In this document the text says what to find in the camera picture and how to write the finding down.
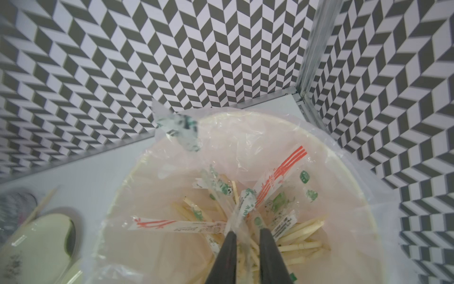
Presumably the chopsticks panda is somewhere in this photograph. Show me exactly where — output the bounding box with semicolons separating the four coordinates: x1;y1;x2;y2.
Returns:
21;186;60;227

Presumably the white trash bucket with bag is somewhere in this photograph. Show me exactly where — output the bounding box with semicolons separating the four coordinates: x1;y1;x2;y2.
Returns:
83;109;404;284

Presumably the cream plate with black spot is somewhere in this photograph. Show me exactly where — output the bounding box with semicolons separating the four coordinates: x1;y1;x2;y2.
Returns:
1;214;76;284

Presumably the metal glass holder stand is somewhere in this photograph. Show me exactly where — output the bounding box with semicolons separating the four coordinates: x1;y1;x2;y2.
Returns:
1;191;37;246

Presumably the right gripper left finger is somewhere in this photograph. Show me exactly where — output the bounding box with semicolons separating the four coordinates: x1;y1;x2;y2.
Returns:
205;231;237;284

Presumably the cream plate right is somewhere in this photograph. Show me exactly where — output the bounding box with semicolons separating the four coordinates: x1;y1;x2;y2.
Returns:
57;259;83;284

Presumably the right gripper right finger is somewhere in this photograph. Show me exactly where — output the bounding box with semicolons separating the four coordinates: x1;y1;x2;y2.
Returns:
259;228;293;284

